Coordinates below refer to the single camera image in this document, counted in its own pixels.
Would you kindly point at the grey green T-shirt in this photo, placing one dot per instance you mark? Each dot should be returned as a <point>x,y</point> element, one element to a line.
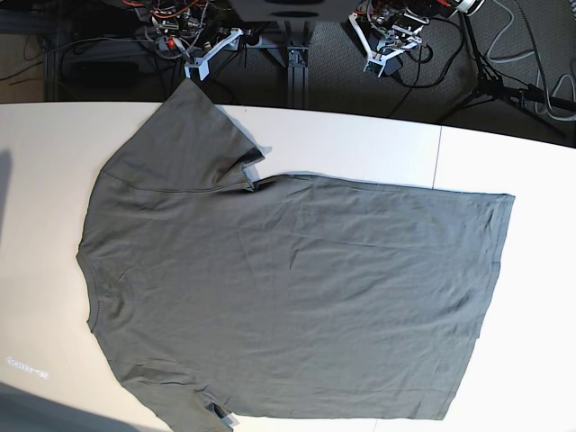
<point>292,297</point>

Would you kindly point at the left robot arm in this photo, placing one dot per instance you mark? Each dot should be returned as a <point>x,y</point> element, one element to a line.
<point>425,8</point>

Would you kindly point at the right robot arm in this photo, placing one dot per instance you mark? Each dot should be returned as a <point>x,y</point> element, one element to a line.
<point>179,29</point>

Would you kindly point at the black tripod stand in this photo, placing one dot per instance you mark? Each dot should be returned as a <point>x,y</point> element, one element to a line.
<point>490,88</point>

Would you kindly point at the aluminium frame post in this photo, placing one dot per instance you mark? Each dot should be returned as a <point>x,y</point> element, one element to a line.
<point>289,46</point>

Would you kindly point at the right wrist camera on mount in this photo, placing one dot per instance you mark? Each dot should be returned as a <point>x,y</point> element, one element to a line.
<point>196,61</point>

